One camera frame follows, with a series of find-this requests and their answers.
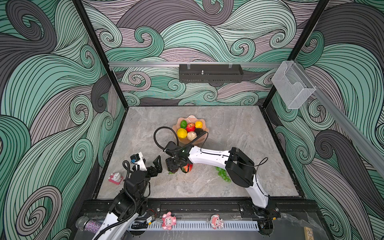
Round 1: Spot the yellow lemon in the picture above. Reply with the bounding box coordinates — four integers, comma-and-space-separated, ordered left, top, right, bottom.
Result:
177, 128, 188, 139

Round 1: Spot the cream fake garlic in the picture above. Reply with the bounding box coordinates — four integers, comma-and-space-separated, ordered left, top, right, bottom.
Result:
187, 132, 197, 141

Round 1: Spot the red fake apple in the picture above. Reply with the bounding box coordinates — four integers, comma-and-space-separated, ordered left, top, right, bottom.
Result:
186, 123, 195, 133

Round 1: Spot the dark avocado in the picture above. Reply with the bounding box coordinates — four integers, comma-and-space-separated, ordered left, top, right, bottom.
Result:
195, 128, 205, 136

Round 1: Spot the green lime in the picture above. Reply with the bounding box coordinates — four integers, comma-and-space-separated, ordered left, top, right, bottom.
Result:
180, 120, 188, 129

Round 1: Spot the yellow pear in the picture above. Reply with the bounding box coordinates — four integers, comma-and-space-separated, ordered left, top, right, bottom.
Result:
195, 121, 203, 129

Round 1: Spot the pink scalloped fruit bowl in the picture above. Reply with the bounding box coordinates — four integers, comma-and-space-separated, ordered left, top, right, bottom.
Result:
172, 115, 209, 145

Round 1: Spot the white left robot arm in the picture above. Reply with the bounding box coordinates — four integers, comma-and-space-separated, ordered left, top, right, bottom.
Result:
93, 153, 163, 240

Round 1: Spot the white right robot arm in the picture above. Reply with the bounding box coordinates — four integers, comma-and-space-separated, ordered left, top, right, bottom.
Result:
161, 142, 269, 209

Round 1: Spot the white figurine on pink base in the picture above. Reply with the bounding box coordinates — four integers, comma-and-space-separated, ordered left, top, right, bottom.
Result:
108, 173, 123, 185

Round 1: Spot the green grape bunch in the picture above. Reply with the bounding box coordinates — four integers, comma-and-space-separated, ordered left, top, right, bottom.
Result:
216, 167, 231, 183

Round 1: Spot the pink cat toy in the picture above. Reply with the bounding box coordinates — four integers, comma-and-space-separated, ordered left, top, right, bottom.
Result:
162, 212, 177, 230

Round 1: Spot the pink haired doll toy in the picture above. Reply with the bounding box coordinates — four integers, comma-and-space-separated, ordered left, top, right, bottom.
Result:
210, 215, 224, 230

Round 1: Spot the glitter purple cylinder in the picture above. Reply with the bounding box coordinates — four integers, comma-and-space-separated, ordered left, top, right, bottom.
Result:
75, 216, 102, 234

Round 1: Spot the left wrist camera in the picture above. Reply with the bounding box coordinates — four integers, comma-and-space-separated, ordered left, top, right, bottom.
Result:
131, 152, 147, 172

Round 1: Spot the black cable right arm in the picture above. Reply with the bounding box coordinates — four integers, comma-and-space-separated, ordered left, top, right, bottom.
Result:
153, 126, 209, 152

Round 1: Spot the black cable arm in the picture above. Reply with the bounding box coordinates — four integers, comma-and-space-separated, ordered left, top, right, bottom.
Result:
92, 159, 151, 240
153, 126, 209, 152

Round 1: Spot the white slotted cable duct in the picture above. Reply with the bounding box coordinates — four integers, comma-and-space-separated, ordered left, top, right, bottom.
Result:
129, 221, 259, 232

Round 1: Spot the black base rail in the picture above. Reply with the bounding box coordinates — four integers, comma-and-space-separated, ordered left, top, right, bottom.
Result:
79, 196, 319, 221

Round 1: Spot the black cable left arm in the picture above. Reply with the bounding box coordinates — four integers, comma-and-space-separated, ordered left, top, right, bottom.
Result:
92, 159, 151, 240

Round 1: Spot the black wall tray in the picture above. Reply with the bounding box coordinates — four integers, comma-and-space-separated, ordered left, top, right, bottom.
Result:
179, 64, 244, 84

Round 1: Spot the aluminium rail back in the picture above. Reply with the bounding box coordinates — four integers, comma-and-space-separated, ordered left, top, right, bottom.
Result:
108, 61, 282, 69

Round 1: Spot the aluminium rail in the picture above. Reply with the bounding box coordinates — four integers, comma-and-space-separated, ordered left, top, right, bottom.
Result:
297, 63, 384, 176
108, 61, 282, 69

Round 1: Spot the clear acrylic wall box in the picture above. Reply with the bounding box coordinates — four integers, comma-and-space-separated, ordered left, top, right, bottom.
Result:
272, 61, 316, 110

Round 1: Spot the aluminium rail right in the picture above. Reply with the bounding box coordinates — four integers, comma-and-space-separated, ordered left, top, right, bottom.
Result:
297, 63, 384, 176

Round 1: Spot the black corner frame post right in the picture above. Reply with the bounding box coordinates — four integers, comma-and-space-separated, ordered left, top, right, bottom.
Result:
262, 1, 329, 110

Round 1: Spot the black corner frame post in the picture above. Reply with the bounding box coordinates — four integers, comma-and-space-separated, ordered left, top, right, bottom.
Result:
73, 0, 129, 112
262, 1, 329, 110

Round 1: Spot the black corner frame post left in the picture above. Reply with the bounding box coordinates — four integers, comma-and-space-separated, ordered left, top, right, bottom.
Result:
73, 0, 129, 112

